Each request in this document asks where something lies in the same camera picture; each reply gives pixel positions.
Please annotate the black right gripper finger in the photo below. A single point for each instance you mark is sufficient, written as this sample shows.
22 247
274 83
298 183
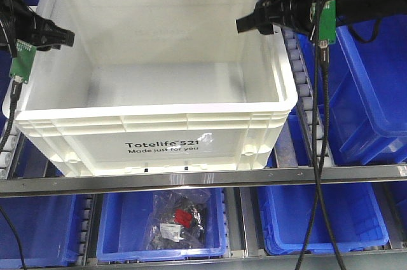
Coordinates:
266 29
247 23

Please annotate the green circuit board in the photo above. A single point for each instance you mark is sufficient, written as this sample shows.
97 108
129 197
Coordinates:
21 65
327 24

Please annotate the metal shelf front rail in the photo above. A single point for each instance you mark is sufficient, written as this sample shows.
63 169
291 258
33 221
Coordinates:
191 180

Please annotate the blue bin lower middle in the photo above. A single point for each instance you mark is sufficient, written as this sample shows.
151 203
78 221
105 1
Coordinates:
123 223

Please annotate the roller track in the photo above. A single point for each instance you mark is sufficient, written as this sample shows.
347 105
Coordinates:
242 223
305 105
89 231
9 151

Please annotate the lower right roller track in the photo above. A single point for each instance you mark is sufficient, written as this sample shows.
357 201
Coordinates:
242 223

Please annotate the blue bin lower left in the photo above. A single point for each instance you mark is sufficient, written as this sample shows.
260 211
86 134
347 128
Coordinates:
49 227

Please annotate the white Totelife plastic crate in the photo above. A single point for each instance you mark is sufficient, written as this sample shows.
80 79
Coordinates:
155 86

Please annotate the clear bag of parts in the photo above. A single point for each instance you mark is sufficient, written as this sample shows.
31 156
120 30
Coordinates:
178 220

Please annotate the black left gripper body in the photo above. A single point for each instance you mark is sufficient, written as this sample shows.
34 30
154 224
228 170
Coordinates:
18 21

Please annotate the left green circuit board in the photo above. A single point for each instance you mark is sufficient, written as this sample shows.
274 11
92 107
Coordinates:
21 65

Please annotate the blue bin upper right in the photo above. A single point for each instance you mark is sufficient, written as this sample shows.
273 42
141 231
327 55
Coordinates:
367 96

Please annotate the lower left roller track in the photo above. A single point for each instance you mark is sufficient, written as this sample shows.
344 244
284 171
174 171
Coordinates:
89 231

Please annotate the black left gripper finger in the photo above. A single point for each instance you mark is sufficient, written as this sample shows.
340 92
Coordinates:
53 36
48 48

